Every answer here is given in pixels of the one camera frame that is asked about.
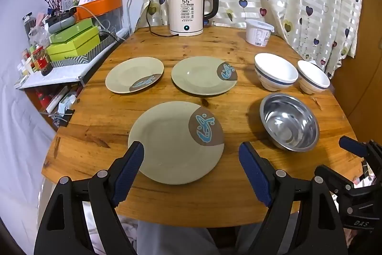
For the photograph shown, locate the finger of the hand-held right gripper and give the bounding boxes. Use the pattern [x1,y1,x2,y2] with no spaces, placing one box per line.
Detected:
[339,137,382,167]
[314,165,357,194]

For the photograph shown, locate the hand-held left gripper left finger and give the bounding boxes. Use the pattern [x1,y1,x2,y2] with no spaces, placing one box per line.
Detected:
[34,141,145,255]

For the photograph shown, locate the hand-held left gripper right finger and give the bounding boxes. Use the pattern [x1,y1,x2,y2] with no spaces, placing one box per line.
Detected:
[239,141,350,255]

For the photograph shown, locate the green plate with fish print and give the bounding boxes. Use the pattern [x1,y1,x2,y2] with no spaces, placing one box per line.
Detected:
[105,57,164,94]
[171,56,238,96]
[128,101,225,184]

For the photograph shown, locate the stainless steel bowl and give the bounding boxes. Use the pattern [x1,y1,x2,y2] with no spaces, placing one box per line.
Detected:
[259,94,320,152]

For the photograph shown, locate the small white blue-striped bowl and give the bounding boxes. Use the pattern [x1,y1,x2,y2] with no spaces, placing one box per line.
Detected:
[297,60,331,95]

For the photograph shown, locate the large white blue-striped bowl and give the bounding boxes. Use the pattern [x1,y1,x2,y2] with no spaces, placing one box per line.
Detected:
[254,53,299,92]

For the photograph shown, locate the wooden wardrobe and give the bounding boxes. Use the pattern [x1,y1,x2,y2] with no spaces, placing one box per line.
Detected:
[334,0,382,143]

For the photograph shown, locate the black binder clip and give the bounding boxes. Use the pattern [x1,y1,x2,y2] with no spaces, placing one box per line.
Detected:
[54,113,74,126]

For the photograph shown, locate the person's grey trousers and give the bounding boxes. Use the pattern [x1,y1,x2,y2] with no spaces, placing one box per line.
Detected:
[137,220,269,255]

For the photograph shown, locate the red item under shelf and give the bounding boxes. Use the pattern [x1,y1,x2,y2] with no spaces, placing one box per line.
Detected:
[35,88,53,111]

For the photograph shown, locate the white shelf board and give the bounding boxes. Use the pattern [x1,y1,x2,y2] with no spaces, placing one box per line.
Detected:
[16,29,132,90]

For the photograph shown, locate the zigzag patterned tray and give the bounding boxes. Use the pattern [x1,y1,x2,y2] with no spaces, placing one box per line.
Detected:
[49,34,117,68]

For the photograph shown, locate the light green flat box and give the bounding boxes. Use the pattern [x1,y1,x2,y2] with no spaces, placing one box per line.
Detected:
[46,27,101,62]

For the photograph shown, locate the white plastic lidded tub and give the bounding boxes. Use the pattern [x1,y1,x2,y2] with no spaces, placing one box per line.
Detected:
[245,19,274,47]

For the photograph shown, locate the dark green flat box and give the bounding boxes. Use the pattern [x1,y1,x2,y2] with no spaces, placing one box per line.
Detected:
[49,18,94,44]

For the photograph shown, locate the grey handheld device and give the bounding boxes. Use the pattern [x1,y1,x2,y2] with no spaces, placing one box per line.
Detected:
[48,15,76,34]

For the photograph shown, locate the clear storage box orange lid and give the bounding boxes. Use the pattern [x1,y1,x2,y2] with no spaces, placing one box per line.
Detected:
[74,0,123,32]

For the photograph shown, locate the white electric kettle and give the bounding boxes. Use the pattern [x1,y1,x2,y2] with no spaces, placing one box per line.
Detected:
[165,0,220,37]

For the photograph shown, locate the black kettle power cable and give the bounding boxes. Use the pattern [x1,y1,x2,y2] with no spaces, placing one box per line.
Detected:
[146,0,175,38]

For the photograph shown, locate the white charging cable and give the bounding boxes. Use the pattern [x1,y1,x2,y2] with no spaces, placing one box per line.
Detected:
[77,0,135,45]

